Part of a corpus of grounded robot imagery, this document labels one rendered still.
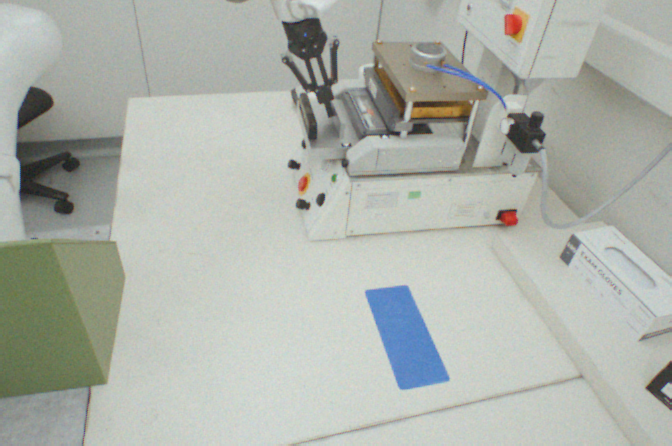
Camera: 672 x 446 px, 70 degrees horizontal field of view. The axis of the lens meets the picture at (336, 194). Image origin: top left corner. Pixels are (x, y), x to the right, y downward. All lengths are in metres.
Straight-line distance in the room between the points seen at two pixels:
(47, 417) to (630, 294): 1.04
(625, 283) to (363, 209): 0.54
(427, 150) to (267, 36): 1.66
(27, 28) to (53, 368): 0.53
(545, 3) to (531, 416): 0.73
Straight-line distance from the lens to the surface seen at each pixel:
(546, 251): 1.20
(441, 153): 1.06
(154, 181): 1.33
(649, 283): 1.14
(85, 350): 0.87
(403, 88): 1.01
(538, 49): 1.04
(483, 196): 1.19
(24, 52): 0.92
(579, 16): 1.05
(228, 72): 2.63
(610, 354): 1.06
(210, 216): 1.20
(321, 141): 1.06
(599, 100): 1.38
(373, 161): 1.02
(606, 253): 1.16
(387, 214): 1.11
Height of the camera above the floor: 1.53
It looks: 38 degrees down
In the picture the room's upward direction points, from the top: 6 degrees clockwise
